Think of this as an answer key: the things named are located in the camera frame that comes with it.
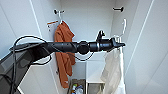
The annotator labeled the white t-shirt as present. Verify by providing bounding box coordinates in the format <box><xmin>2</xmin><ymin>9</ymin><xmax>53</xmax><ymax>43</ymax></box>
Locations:
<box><xmin>99</xmin><ymin>48</ymin><xmax>127</xmax><ymax>94</ymax></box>

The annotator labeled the white wardrobe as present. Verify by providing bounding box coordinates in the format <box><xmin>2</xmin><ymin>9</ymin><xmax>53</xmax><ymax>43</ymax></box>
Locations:
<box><xmin>29</xmin><ymin>0</ymin><xmax>154</xmax><ymax>94</ymax></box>

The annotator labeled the black wardrobe hook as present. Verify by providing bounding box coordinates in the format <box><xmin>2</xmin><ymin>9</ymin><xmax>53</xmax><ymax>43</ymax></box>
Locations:
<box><xmin>53</xmin><ymin>8</ymin><xmax>66</xmax><ymax>16</ymax></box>
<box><xmin>112</xmin><ymin>6</ymin><xmax>125</xmax><ymax>13</ymax></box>

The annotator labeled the orange hooded sweater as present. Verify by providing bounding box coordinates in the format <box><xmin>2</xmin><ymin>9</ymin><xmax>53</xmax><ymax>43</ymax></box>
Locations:
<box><xmin>54</xmin><ymin>21</ymin><xmax>77</xmax><ymax>89</ymax></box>

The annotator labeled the white sticker with orange strip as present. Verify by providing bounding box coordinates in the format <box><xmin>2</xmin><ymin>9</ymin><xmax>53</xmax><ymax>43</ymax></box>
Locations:
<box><xmin>46</xmin><ymin>20</ymin><xmax>59</xmax><ymax>33</ymax></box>

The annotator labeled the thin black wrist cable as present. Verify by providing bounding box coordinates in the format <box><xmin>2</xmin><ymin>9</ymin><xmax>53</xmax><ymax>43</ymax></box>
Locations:
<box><xmin>73</xmin><ymin>51</ymin><xmax>96</xmax><ymax>63</ymax></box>

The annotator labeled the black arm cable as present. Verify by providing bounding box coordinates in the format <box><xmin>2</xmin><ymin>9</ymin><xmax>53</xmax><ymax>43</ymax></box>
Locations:
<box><xmin>9</xmin><ymin>35</ymin><xmax>53</xmax><ymax>66</ymax></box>

